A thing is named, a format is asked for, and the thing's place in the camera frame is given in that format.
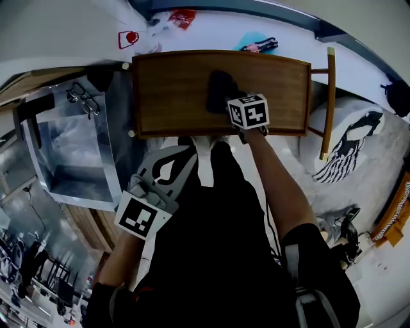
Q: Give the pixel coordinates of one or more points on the black-rimmed eyeglasses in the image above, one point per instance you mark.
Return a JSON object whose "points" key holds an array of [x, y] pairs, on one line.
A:
{"points": [[85, 102]]}

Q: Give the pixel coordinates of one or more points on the person's right forearm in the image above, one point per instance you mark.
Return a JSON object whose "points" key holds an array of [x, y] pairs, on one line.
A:
{"points": [[282, 189]]}

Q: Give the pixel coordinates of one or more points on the teal plastic bag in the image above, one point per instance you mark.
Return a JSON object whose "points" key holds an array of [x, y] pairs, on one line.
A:
{"points": [[248, 38]]}

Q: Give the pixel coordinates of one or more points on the person's black clothed body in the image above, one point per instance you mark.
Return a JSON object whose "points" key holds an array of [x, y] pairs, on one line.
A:
{"points": [[218, 256]]}

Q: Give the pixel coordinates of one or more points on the red snack packet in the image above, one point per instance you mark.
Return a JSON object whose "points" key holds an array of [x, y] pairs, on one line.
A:
{"points": [[182, 18]]}

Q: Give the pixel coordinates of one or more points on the person's left forearm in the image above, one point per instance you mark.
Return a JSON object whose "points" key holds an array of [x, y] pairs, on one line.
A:
{"points": [[121, 262]]}

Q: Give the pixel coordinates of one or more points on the black backpack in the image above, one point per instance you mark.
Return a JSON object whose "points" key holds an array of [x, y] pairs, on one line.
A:
{"points": [[398, 99]]}

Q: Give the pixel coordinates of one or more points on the black grey sneaker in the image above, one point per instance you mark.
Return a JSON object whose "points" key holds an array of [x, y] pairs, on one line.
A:
{"points": [[350, 234]]}

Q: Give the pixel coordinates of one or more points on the dark cola bottle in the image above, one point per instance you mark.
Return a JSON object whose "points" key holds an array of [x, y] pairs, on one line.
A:
{"points": [[261, 45]]}

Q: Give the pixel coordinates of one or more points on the black angled stand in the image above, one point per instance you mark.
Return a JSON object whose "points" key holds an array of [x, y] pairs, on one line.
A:
{"points": [[33, 107]]}

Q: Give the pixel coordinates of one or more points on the black white striped bag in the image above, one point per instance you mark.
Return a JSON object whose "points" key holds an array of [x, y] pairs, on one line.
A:
{"points": [[339, 160]]}

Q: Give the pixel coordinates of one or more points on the white bottle red cap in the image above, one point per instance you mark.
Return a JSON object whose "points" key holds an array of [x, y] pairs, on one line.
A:
{"points": [[133, 39]]}

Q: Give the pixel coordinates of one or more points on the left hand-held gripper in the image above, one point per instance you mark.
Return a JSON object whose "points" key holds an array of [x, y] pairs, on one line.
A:
{"points": [[137, 216]]}

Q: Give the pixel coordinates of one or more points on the dark blue cloth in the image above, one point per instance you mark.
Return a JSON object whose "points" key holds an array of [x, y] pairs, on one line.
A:
{"points": [[219, 89]]}

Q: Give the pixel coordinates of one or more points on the large cardboard sheet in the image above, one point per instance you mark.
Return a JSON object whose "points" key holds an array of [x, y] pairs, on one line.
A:
{"points": [[48, 80]]}

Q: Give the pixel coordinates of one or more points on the black metal rack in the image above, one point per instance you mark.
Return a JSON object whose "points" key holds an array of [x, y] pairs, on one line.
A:
{"points": [[64, 288]]}

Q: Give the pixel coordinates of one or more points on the white bean bag seat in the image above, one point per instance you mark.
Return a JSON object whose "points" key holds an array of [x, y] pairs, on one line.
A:
{"points": [[349, 112]]}

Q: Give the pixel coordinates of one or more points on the wooden shelf rack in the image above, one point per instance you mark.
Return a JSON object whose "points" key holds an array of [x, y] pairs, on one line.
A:
{"points": [[173, 96]]}

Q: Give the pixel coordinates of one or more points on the slatted wooden board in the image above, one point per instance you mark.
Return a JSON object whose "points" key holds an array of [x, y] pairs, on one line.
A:
{"points": [[96, 227]]}

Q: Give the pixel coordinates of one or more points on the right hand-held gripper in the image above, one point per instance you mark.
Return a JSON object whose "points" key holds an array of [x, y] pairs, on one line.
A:
{"points": [[250, 112]]}

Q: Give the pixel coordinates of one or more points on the clear plastic storage box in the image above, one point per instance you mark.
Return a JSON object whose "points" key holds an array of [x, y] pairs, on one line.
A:
{"points": [[73, 160]]}

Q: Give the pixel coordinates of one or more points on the dark window frame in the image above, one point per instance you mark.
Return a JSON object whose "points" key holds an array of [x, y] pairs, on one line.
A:
{"points": [[330, 33]]}

